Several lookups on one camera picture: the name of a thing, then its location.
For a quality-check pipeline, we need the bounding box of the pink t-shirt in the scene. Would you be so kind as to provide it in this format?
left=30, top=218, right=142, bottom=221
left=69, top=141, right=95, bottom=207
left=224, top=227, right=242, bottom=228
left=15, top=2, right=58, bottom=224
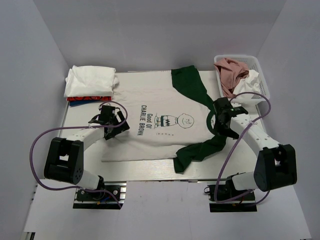
left=214, top=57, right=249, bottom=99

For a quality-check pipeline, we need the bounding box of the white green Charlie Brown t-shirt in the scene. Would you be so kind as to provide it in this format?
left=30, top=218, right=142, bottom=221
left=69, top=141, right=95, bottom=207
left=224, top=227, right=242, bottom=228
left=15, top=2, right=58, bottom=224
left=102, top=65, right=227, bottom=173

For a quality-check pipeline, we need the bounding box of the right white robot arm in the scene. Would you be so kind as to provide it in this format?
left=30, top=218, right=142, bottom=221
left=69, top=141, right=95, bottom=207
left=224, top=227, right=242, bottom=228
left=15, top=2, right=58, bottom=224
left=213, top=97, right=298, bottom=203

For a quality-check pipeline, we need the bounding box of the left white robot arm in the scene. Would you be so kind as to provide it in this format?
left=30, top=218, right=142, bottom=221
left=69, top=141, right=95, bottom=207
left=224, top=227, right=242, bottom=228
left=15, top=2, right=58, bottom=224
left=44, top=105, right=130, bottom=200

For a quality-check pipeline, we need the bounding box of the folded red t-shirt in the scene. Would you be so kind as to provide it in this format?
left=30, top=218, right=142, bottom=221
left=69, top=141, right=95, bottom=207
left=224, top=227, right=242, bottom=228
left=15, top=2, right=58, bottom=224
left=66, top=96, right=112, bottom=102

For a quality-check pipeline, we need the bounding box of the folded blue t-shirt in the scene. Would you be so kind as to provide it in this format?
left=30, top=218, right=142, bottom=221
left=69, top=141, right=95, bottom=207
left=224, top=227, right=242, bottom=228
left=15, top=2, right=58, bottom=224
left=69, top=100, right=102, bottom=107

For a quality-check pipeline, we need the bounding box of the folded white t-shirt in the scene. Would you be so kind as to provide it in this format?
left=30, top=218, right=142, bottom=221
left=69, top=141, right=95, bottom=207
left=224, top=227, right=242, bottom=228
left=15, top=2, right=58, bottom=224
left=64, top=65, right=120, bottom=98

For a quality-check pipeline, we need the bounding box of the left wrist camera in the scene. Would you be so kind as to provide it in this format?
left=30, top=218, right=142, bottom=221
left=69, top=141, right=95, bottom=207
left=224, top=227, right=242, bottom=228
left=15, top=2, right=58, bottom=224
left=101, top=102, right=117, bottom=107

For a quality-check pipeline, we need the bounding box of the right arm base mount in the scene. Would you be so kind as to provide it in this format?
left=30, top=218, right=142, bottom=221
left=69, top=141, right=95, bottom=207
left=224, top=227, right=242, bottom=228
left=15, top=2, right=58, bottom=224
left=203, top=184, right=257, bottom=213

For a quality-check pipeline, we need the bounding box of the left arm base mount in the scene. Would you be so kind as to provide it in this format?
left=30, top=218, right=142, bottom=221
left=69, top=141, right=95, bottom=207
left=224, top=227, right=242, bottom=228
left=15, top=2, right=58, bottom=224
left=73, top=182, right=127, bottom=210

